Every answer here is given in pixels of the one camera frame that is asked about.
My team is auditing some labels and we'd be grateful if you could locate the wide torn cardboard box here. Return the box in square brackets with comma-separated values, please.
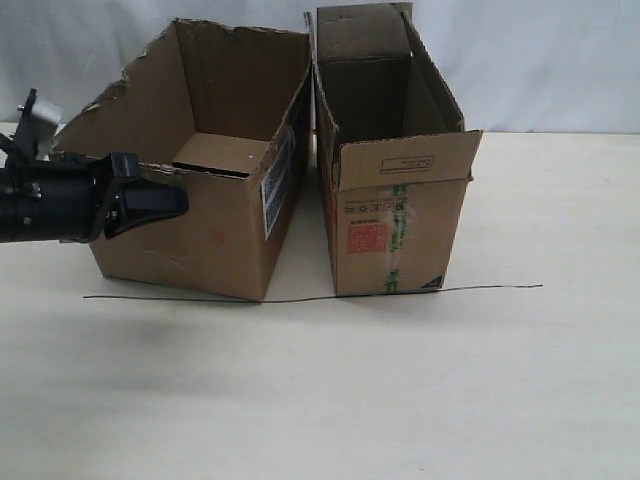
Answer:
[52, 19, 311, 301]

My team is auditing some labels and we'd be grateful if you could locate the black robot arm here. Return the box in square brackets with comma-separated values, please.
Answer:
[1, 153, 189, 244]

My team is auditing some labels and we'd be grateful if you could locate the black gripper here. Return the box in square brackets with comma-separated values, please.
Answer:
[82, 153, 189, 241]

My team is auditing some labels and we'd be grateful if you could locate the tall narrow cardboard box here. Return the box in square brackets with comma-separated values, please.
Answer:
[305, 2, 482, 297]

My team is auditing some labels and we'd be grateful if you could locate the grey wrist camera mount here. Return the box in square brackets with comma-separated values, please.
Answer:
[14, 88, 63, 160]

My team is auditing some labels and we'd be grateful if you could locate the thin black line marker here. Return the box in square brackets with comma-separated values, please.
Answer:
[83, 283, 544, 305]

